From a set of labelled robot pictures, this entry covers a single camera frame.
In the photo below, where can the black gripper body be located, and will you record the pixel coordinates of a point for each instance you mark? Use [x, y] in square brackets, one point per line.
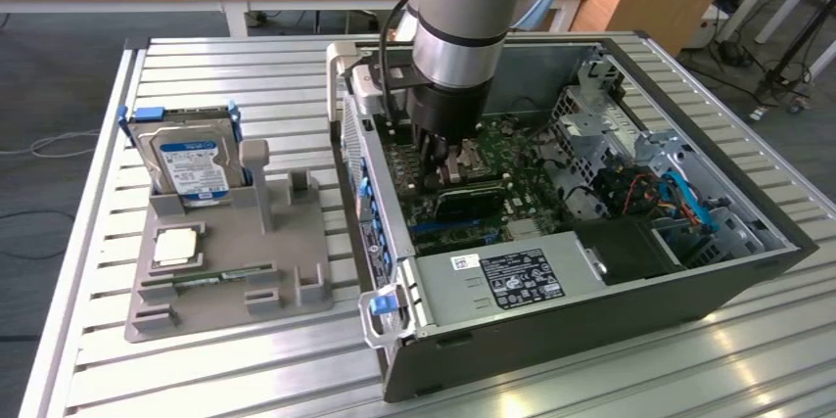
[447, 112]

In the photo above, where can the black graphics card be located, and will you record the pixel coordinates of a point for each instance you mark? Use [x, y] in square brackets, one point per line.
[470, 202]

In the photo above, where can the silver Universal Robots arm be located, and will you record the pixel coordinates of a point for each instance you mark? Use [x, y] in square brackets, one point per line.
[464, 12]

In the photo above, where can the metal CPU socket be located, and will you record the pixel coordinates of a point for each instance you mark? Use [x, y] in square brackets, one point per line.
[474, 158]

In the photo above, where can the green motherboard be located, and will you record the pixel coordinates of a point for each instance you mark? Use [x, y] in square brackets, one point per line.
[400, 193]

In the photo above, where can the blue expansion slot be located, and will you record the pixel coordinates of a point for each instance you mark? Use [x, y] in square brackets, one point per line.
[431, 229]

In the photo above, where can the blue card retention clips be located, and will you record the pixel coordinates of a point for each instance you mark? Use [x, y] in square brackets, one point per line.
[375, 222]

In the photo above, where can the silver chipset heatsink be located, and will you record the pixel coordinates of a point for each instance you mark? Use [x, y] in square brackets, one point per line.
[523, 231]

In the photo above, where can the grey power supply unit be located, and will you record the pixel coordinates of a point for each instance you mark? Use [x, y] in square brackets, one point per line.
[451, 291]

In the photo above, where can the blue case latch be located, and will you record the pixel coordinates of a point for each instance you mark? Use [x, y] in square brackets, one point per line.
[382, 304]

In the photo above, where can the grey parts rack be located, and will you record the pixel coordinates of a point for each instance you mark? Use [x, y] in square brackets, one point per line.
[235, 237]

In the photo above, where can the hard disk with blue carrier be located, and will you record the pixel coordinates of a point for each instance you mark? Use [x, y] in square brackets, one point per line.
[190, 163]

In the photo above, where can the green RAM stick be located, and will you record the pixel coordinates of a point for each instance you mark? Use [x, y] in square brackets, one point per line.
[228, 275]

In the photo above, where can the black open PC case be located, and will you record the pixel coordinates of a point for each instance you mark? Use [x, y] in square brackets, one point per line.
[588, 335]

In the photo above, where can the silver CPU chip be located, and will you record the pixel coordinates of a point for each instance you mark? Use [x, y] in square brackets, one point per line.
[176, 246]

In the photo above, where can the white floor box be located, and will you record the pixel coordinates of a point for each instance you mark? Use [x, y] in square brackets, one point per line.
[712, 29]

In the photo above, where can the black wheeled stand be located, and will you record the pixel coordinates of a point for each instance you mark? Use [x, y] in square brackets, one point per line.
[778, 80]

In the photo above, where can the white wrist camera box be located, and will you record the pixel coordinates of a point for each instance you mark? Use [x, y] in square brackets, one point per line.
[366, 90]

